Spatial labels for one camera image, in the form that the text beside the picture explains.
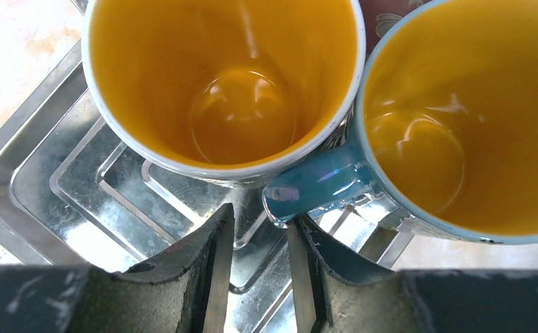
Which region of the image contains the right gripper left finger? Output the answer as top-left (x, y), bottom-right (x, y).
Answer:
top-left (0, 203), bottom-right (235, 332)

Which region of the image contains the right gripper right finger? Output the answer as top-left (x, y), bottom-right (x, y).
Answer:
top-left (287, 216), bottom-right (538, 332)

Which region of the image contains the floral mug yellow inside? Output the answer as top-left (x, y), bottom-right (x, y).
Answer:
top-left (81, 1), bottom-right (366, 182)

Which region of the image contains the blue butterfly mug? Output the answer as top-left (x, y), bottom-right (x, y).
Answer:
top-left (262, 1), bottom-right (538, 245)

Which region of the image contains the pink mug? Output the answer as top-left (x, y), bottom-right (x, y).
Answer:
top-left (359, 0), bottom-right (428, 53)

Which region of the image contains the metal tray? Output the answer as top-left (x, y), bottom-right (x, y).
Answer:
top-left (0, 0), bottom-right (414, 333)

